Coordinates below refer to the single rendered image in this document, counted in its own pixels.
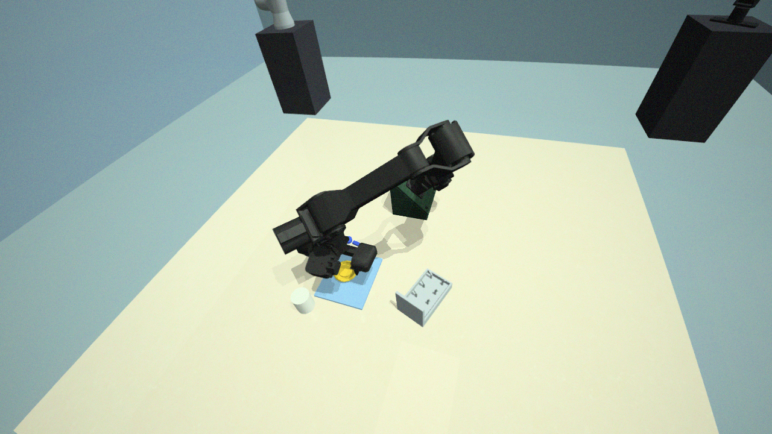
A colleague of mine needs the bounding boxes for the light blue mat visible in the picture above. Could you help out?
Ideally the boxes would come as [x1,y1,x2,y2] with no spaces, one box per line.
[314,257,383,310]

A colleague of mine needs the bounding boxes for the yellow plate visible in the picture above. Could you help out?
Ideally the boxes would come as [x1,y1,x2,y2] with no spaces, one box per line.
[334,260,356,282]

